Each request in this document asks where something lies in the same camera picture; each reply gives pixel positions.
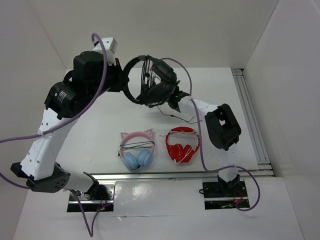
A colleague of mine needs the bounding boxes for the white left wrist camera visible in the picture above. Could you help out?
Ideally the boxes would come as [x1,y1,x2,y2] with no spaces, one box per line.
[93,37,118,54]

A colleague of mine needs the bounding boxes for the aluminium rail front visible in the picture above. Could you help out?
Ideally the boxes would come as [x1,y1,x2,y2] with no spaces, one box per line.
[82,169,276,187]

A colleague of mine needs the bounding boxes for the aluminium rail right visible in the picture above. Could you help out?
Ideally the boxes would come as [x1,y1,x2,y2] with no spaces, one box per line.
[231,68,274,175]

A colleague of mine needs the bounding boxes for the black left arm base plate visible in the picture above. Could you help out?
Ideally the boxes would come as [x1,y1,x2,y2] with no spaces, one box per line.
[76,181,116,213]

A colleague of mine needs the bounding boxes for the pink blue cat-ear headphones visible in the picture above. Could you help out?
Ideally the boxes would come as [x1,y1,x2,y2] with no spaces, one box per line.
[118,128,155,171]

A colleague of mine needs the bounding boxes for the black wired headphones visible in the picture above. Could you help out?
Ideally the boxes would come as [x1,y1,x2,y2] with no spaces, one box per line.
[123,55,190,112]

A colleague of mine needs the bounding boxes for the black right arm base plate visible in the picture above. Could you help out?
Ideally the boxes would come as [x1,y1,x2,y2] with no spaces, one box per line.
[198,181,250,210]

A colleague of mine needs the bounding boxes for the aluminium rail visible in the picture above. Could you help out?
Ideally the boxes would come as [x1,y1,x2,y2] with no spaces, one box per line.
[82,169,276,187]
[231,68,274,175]

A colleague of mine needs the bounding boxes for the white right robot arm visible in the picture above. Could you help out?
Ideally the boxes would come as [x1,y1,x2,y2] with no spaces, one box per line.
[147,62,242,196]

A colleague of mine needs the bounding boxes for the red headphones white cable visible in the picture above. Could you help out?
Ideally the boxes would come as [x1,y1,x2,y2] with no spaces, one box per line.
[158,126,202,165]

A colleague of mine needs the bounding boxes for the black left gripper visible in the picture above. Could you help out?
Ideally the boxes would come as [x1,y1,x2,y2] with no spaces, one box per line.
[87,57,129,101]

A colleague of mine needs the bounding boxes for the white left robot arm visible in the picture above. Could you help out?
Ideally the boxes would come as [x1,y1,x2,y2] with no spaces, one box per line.
[10,50,129,200]

